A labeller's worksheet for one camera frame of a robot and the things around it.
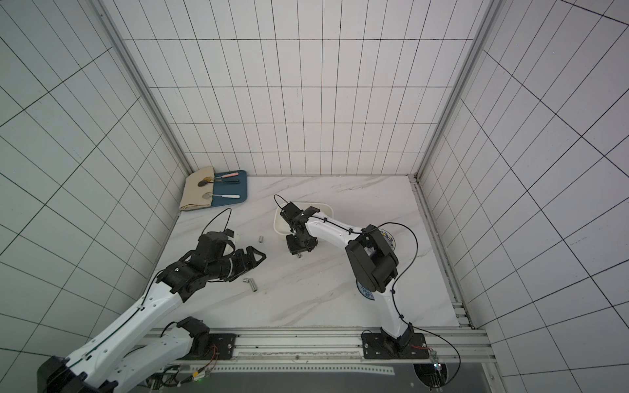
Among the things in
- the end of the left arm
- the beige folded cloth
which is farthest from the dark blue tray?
the end of the left arm

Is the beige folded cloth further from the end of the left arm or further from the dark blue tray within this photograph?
the end of the left arm

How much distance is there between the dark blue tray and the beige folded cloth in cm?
2

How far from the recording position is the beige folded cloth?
109 centimetres

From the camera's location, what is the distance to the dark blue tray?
112 cm
